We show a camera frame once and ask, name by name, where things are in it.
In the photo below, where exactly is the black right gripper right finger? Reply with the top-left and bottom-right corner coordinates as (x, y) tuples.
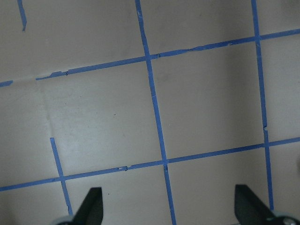
(234, 184), (276, 225)

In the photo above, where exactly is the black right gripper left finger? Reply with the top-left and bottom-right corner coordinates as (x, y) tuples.
(70, 187), (103, 225)

